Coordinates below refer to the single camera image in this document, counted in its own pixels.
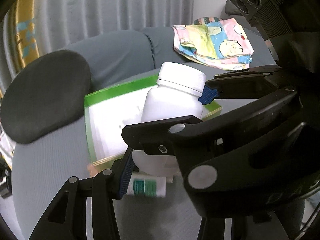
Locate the white bottle green label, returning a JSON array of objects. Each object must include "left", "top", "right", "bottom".
[{"left": 126, "top": 173, "right": 167, "bottom": 198}]

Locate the plain white plastic bottle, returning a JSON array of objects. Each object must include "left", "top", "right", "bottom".
[{"left": 131, "top": 61, "right": 207, "bottom": 178}]

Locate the translucent beige hair claw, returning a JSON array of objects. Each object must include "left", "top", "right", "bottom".
[{"left": 166, "top": 176, "right": 174, "bottom": 184}]

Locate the pink flower hair clip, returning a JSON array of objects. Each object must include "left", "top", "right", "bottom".
[{"left": 87, "top": 164, "right": 99, "bottom": 178}]

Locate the colourful cartoon folded cloth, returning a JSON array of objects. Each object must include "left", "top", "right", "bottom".
[{"left": 172, "top": 17, "right": 254, "bottom": 71}]

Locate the pile of clothes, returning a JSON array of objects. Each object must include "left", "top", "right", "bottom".
[{"left": 1, "top": 127, "right": 16, "bottom": 169}]

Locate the green open cardboard box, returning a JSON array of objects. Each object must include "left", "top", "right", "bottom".
[{"left": 84, "top": 75, "right": 222, "bottom": 169}]

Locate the black round cushion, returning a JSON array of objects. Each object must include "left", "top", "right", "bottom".
[{"left": 1, "top": 50, "right": 91, "bottom": 144}]

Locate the gold patterned curtain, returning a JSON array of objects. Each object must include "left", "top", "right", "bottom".
[{"left": 13, "top": 0, "right": 40, "bottom": 71}]

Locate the grey curtain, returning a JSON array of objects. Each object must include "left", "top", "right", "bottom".
[{"left": 1, "top": 0, "right": 194, "bottom": 93}]

